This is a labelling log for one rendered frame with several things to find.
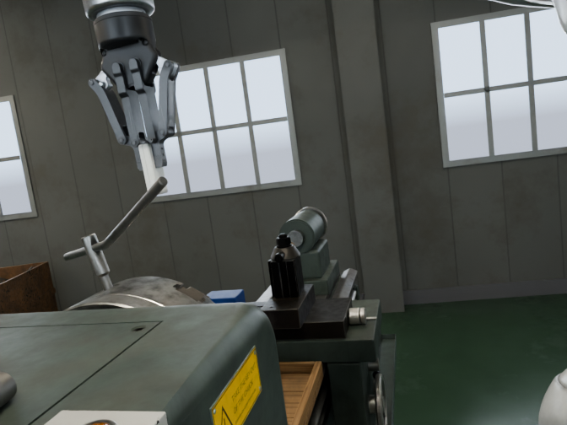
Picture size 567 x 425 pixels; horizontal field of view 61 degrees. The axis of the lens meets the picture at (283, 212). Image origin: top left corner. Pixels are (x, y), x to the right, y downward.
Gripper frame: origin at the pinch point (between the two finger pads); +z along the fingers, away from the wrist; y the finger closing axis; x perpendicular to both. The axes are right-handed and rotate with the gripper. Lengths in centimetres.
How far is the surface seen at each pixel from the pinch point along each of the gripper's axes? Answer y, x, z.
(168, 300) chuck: 1.2, 1.2, 18.3
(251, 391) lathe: -17.2, 21.2, 21.7
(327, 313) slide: -8, -58, 43
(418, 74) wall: -49, -338, -42
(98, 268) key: 12.4, -0.2, 12.9
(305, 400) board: -7, -27, 50
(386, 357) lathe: -14, -123, 87
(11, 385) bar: -5.1, 34.2, 13.6
